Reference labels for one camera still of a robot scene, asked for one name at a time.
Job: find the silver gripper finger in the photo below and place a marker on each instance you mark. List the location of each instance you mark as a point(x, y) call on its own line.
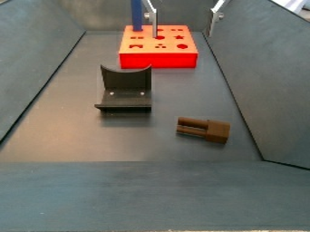
point(217, 15)
point(151, 15)

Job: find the brown three-prong object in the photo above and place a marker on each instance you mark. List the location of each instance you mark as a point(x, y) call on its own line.
point(214, 131)

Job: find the black curved fixture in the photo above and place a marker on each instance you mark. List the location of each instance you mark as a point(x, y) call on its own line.
point(127, 89)

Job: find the blue rectangular peg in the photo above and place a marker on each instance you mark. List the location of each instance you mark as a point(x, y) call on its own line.
point(136, 15)

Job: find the red shape-sorting block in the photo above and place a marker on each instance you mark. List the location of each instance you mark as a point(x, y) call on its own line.
point(170, 50)

